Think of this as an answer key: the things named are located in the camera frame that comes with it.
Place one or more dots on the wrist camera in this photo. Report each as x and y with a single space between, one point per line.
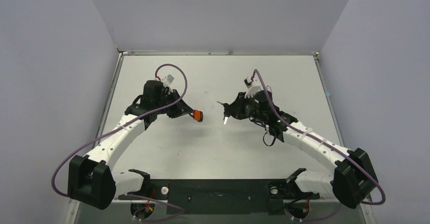
167 81
253 87

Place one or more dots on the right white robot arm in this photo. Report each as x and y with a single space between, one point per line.
349 175

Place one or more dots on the orange black padlock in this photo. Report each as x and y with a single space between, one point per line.
197 115

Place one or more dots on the black key bunch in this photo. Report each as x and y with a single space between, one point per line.
226 113

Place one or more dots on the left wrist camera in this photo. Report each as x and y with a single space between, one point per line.
167 81

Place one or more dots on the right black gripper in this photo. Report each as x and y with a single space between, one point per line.
237 106

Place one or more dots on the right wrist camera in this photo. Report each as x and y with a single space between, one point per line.
253 87

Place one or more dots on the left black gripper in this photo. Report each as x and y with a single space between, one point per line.
181 108

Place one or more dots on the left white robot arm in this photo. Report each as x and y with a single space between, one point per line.
90 177

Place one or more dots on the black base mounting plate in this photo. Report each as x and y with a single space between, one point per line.
225 196

